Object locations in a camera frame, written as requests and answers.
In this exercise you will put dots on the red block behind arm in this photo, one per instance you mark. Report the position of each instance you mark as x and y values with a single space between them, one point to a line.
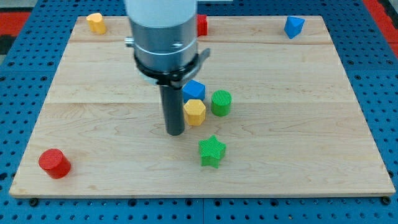
202 25

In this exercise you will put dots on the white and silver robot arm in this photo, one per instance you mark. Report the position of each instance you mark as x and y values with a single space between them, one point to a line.
164 39

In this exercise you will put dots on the yellow hexagon block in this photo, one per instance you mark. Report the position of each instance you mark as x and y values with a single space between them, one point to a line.
194 112

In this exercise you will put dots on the green star block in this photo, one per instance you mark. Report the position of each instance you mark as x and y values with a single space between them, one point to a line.
212 151

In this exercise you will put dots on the blue cube block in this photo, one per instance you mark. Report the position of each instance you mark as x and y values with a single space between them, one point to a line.
193 90

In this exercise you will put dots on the green cylinder block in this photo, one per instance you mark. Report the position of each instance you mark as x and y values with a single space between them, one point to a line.
221 103

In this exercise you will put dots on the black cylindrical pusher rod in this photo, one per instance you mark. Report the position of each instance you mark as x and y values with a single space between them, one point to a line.
172 105

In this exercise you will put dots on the wooden board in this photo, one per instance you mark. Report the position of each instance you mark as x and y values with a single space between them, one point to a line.
295 128

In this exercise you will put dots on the blue triangular block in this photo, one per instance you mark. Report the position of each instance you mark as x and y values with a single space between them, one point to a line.
293 26

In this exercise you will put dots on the yellow heart block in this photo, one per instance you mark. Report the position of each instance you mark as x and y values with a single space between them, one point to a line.
96 23

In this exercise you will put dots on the red cylinder block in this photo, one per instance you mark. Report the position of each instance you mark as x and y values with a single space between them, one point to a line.
54 163

